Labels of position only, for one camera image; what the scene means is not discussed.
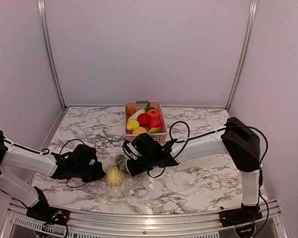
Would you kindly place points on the clear zip top bag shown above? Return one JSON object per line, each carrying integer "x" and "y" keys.
{"x": 100, "y": 188}

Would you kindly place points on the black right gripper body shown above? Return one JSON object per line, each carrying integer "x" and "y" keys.
{"x": 148, "y": 163}

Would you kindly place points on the yellow fake lemon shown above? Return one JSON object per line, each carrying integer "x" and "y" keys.
{"x": 132, "y": 124}

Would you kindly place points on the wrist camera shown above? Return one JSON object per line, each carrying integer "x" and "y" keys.
{"x": 92, "y": 156}
{"x": 130, "y": 150}

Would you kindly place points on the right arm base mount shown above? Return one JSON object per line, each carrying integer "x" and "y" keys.
{"x": 244, "y": 214}

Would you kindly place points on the right aluminium frame post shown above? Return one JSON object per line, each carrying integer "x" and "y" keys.
{"x": 244, "y": 52}

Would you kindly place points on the orange fake pumpkin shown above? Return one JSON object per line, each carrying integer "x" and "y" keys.
{"x": 153, "y": 113}

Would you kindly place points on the red fake pepper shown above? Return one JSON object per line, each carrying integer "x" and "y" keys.
{"x": 143, "y": 119}

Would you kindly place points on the pale yellow fake fruit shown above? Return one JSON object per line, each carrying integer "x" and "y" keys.
{"x": 114, "y": 177}

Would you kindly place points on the peach fake fruit with leaf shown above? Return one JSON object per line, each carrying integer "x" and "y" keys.
{"x": 139, "y": 130}

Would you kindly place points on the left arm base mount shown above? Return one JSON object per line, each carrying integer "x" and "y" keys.
{"x": 44, "y": 212}

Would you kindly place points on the left aluminium frame post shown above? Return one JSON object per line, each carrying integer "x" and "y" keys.
{"x": 49, "y": 52}

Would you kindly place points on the orange red fake fruit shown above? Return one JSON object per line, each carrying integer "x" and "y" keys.
{"x": 130, "y": 110}

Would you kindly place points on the front aluminium rail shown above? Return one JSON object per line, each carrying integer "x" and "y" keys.
{"x": 83, "y": 224}

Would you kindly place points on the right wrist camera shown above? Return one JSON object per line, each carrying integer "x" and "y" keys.
{"x": 130, "y": 150}

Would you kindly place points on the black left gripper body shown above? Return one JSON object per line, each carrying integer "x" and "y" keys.
{"x": 89, "y": 175}

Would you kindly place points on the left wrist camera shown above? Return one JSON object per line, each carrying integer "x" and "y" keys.
{"x": 92, "y": 156}

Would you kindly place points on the aluminium frame post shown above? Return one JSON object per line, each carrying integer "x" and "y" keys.
{"x": 244, "y": 52}
{"x": 49, "y": 52}

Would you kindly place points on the pink fake fruit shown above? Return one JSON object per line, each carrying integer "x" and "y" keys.
{"x": 155, "y": 123}

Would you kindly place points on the green orange fake mango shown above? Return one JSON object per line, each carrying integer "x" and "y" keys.
{"x": 120, "y": 160}

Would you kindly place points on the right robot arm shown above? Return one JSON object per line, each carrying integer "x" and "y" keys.
{"x": 240, "y": 141}

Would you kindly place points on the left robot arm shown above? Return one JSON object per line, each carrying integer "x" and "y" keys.
{"x": 81, "y": 163}

